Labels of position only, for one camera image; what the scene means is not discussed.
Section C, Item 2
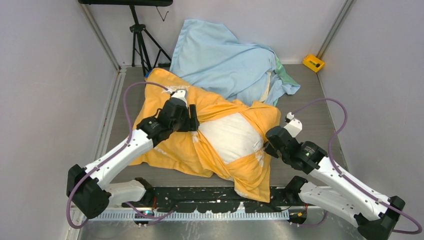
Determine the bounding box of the orange pillowcase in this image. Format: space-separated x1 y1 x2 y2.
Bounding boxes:
133 68 281 202

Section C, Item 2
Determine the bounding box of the white pillow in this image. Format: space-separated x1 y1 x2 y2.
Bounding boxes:
198 113 264 167

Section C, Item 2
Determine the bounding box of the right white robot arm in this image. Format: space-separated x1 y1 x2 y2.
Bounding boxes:
264 126 406 240

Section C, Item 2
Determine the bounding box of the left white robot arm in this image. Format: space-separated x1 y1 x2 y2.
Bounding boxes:
66 97 200 219

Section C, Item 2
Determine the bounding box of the light blue cloth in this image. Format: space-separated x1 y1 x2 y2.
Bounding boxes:
169 19 301 106

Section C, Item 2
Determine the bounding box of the yellow box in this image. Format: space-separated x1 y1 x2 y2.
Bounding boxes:
302 54 325 73

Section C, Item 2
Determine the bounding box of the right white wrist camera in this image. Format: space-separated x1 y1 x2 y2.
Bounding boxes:
283 112 303 138

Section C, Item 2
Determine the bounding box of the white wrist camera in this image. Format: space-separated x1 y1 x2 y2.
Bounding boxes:
283 112 303 138
171 88 188 107

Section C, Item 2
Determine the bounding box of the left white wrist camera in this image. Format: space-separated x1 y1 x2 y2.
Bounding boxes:
171 88 188 107

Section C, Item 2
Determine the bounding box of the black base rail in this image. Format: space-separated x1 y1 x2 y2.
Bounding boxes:
71 185 342 223

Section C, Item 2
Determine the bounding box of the black camera tripod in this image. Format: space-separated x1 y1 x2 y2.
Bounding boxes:
129 5 172 75

